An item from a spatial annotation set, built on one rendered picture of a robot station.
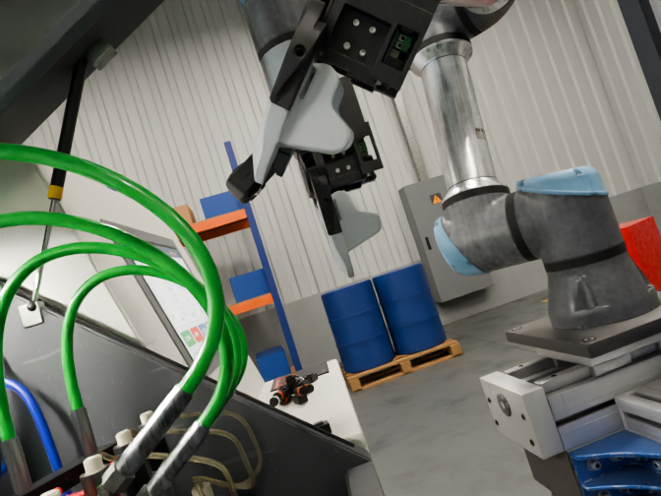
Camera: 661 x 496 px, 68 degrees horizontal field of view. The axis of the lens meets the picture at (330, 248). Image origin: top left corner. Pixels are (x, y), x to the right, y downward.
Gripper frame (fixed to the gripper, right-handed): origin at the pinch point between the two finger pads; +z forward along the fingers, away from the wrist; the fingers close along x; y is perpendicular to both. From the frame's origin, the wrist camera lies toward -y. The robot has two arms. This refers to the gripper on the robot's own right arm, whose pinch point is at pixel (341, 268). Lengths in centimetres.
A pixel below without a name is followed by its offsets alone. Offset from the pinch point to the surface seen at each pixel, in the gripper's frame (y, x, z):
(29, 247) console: -43, 23, -18
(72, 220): -24.1, -4.7, -12.6
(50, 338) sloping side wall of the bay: -41.4, 19.0, -3.4
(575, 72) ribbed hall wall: 494, 680, -178
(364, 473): -4.7, 15.1, 27.6
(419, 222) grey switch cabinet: 168, 622, -27
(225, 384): -14.6, -4.6, 7.2
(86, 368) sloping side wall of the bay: -37.9, 19.0, 2.3
